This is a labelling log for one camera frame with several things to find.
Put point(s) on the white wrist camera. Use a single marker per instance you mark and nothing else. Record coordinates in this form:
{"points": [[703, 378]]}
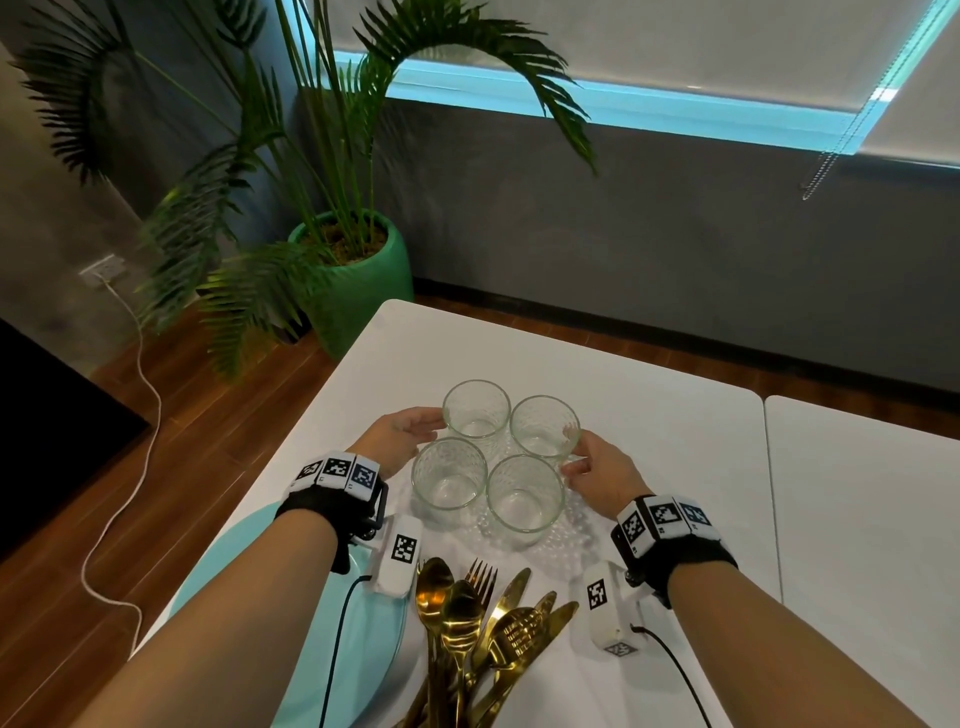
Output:
{"points": [[397, 555], [604, 607]]}

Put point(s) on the white roller blind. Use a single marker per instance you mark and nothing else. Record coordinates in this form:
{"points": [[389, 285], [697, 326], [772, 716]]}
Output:
{"points": [[922, 112], [675, 45]]}

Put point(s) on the person's right forearm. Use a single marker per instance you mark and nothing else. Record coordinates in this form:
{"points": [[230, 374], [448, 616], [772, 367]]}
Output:
{"points": [[787, 660]]}

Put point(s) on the gold fork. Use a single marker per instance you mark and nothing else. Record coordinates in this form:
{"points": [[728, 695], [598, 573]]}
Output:
{"points": [[480, 577]]}

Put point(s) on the black cabinet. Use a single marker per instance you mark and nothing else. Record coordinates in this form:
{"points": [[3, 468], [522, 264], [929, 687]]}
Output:
{"points": [[52, 450]]}

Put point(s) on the person's left hand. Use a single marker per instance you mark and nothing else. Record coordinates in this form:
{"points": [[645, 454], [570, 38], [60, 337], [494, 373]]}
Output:
{"points": [[397, 439]]}

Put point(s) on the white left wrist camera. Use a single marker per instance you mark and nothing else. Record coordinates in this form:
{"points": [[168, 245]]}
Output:
{"points": [[397, 555]]}

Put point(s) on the person's right hand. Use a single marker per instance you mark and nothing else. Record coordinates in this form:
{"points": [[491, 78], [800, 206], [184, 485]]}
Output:
{"points": [[607, 484]]}

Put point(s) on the black marker wristband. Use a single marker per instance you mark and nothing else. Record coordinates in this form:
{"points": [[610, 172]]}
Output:
{"points": [[322, 510], [675, 555]]}

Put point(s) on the green plant pot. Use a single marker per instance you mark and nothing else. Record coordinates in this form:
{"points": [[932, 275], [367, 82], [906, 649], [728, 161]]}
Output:
{"points": [[360, 292]]}

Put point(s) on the person's left forearm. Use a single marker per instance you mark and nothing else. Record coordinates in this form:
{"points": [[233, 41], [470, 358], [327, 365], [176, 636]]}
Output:
{"points": [[225, 637]]}

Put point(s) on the cyan lit window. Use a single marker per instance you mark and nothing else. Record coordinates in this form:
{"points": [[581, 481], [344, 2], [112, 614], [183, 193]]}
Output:
{"points": [[675, 110]]}

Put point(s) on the black right marker wristband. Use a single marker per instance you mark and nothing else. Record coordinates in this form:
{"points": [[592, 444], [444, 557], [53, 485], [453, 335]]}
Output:
{"points": [[675, 555]]}

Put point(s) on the black left marker wristband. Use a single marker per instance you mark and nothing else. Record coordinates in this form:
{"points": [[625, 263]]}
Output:
{"points": [[322, 510]]}

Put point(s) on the light blue plate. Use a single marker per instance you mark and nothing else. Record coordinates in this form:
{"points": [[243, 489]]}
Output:
{"points": [[360, 660]]}

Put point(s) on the white wall socket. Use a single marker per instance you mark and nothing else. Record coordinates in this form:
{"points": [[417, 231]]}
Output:
{"points": [[101, 268]]}

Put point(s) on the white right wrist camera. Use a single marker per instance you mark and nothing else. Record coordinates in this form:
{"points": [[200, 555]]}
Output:
{"points": [[604, 607]]}

